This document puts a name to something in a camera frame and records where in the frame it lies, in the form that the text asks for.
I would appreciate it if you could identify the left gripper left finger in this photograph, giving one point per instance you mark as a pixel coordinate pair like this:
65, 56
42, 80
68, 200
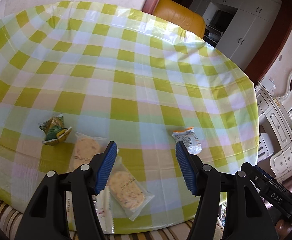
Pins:
86, 181

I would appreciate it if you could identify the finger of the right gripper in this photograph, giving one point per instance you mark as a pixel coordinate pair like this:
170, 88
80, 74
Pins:
268, 187

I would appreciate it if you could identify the white pastry packet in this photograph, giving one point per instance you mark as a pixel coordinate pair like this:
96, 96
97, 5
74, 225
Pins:
102, 207

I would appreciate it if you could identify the clear biscuit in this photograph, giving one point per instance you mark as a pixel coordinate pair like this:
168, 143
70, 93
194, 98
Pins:
85, 148
127, 190

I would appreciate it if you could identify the orange white small packet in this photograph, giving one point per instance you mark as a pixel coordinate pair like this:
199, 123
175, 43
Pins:
190, 140

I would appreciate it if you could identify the white ornate dresser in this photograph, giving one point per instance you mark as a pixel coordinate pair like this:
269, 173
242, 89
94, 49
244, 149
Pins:
273, 121

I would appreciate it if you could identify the white slatted stool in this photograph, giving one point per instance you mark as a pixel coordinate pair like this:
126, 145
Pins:
265, 147

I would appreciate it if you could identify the green checkered tablecloth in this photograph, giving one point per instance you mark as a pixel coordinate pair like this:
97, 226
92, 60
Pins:
126, 76

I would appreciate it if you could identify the white cabinet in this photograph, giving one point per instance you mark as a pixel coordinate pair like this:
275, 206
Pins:
237, 28

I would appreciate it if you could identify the orange leather chair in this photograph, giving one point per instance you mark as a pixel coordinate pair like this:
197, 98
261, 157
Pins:
181, 16

